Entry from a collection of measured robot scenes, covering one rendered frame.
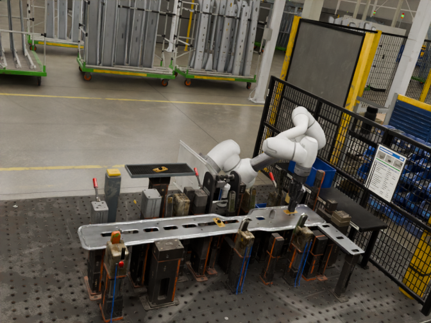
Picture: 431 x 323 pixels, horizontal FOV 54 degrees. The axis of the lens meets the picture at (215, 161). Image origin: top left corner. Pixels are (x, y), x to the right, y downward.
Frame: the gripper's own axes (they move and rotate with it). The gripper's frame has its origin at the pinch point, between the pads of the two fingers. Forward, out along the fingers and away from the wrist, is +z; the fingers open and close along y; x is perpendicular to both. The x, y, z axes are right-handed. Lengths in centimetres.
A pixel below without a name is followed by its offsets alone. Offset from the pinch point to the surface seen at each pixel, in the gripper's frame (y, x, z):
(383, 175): 10, 54, -22
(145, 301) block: 16, -88, 36
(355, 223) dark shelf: 19.3, 32.9, 3.4
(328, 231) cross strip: 19.3, 13.5, 6.4
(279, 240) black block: 20.0, -20.7, 7.5
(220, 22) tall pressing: -761, 330, -35
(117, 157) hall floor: -309, -14, 107
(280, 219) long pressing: 3.3, -8.6, 6.5
